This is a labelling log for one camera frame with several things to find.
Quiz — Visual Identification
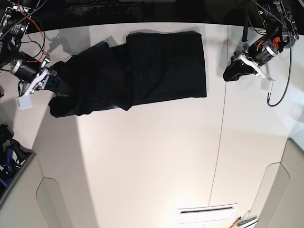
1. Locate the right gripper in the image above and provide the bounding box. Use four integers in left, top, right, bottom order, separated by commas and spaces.
10, 56, 74, 97

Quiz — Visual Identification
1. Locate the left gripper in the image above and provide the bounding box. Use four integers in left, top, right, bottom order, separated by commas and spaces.
223, 39, 279, 82

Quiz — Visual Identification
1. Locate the black T-shirt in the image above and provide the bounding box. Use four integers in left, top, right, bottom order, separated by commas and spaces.
48, 31, 207, 118

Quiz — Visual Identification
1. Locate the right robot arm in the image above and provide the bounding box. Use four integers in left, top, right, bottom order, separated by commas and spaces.
0, 0, 74, 97

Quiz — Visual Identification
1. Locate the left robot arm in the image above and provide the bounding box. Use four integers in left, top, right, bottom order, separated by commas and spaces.
223, 0, 299, 82

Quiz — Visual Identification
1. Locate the blue black clamp tool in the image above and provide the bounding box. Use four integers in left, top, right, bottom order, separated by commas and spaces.
0, 124, 32, 194

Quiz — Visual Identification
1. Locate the white power strip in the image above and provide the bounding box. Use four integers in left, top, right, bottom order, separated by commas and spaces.
69, 4, 129, 16

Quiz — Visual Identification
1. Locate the black ruler strip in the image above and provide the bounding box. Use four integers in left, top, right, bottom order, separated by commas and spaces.
180, 207, 234, 214

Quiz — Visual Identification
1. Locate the grey pen tool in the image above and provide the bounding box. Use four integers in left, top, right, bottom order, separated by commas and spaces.
236, 217, 258, 228

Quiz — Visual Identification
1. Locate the yellow pencil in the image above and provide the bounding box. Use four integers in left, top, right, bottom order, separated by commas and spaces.
230, 217, 242, 228

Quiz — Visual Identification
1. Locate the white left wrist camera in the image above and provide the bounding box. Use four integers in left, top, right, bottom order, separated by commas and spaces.
261, 78, 274, 93

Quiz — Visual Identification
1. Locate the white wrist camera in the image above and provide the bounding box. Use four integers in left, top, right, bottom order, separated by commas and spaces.
17, 95, 32, 110
261, 78, 274, 93

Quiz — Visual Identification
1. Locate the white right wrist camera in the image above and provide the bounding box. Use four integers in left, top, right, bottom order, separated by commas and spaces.
17, 95, 32, 110

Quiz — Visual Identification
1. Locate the black camera cable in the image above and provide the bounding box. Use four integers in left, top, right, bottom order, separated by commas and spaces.
267, 44, 294, 107

